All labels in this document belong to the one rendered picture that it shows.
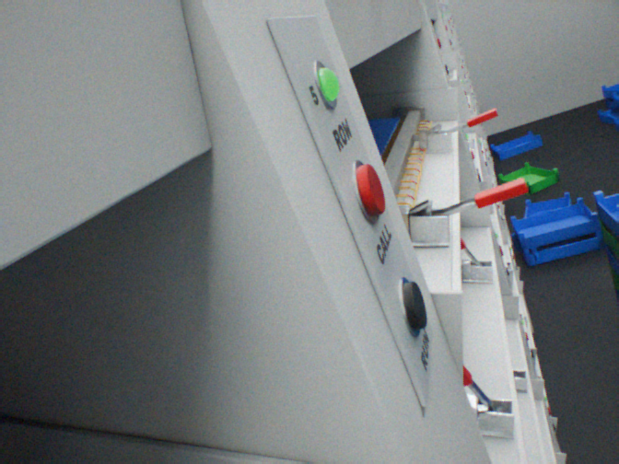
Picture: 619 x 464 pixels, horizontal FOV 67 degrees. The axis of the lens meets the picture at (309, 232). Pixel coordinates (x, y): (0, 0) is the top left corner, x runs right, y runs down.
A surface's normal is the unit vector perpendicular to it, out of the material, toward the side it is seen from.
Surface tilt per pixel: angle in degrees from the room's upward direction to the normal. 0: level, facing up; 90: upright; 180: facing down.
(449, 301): 90
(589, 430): 0
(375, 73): 90
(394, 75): 90
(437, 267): 16
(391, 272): 90
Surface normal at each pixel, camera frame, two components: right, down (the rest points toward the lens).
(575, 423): -0.38, -0.87
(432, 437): 0.88, -0.25
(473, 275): -0.27, 0.41
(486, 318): -0.13, -0.91
